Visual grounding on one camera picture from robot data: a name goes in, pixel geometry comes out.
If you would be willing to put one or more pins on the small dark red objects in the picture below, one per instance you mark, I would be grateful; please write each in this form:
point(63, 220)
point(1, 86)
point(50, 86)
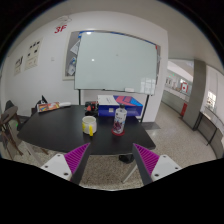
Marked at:
point(91, 108)

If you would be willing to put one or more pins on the white wall poster left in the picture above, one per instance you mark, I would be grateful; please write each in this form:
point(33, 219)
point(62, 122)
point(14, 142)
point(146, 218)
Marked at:
point(18, 64)

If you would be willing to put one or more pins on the blue and white box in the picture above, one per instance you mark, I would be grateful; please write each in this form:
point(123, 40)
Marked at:
point(107, 105)

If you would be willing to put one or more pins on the white flat object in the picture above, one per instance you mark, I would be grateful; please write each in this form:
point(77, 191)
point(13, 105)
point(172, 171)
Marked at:
point(64, 104)

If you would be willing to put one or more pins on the red round coaster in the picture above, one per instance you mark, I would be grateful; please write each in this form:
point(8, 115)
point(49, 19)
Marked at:
point(117, 134)

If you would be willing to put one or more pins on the black chair at table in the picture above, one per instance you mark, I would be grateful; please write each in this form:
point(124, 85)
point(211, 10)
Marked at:
point(41, 101)

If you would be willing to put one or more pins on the black rectangular table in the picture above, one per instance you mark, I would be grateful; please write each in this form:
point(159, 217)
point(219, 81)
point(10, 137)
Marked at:
point(61, 130)

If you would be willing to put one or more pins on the round dark wooden table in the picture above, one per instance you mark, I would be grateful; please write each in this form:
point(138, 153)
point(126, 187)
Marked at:
point(7, 116)

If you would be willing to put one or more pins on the large white whiteboard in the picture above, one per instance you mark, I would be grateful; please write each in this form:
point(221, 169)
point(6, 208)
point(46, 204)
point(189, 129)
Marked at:
point(116, 62)

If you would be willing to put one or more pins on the grey pinboard with papers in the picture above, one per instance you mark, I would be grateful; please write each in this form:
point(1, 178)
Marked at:
point(71, 55)

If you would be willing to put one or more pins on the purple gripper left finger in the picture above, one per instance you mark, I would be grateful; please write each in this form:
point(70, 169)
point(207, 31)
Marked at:
point(69, 166)

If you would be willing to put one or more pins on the clear plastic water bottle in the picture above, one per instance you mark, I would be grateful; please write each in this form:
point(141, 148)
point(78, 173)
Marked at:
point(119, 119)

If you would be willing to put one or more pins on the white mug yellow handle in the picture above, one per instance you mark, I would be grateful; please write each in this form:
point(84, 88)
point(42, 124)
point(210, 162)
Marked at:
point(89, 125)

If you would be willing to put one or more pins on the grey armchair back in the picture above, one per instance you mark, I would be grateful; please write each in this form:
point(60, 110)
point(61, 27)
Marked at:
point(9, 104)

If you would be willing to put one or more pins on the red 3F wall sign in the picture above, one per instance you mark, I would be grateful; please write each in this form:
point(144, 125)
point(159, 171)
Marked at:
point(60, 29)

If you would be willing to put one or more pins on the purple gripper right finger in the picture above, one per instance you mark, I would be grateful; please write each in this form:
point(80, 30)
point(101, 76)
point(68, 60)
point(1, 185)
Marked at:
point(151, 166)

